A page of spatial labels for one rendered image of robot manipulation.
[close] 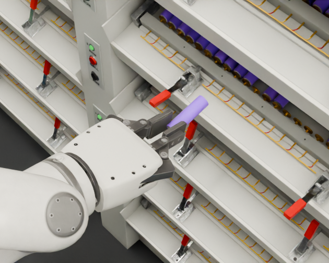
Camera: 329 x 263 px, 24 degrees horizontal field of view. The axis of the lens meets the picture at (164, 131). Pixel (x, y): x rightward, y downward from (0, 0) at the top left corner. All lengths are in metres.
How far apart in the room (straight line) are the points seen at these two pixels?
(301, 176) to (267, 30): 0.23
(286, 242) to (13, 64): 0.81
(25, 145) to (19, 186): 1.32
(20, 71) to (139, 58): 0.58
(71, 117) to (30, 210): 0.93
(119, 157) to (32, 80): 0.85
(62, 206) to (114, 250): 1.12
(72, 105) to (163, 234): 0.35
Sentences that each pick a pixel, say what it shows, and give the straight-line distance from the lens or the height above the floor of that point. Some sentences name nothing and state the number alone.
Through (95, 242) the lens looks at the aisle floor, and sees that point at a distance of 1.91.
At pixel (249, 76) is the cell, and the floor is 0.80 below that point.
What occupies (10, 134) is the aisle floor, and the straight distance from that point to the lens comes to 2.11.
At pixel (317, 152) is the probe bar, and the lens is 1.10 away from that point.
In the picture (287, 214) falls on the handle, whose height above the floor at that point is 0.79.
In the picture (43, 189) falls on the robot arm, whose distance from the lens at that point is 0.77.
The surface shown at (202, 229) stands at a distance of 1.51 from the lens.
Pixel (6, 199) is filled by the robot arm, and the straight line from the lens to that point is 0.75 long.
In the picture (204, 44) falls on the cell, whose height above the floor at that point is 0.79.
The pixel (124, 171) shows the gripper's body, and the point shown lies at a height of 0.92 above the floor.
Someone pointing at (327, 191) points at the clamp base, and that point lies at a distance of 1.10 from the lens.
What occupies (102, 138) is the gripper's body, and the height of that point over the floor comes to 0.92.
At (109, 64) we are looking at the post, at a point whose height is 0.69.
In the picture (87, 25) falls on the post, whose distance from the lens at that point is 1.30.
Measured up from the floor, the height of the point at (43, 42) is 0.56.
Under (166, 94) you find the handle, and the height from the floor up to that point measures 0.78.
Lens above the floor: 1.69
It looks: 54 degrees down
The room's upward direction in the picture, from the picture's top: straight up
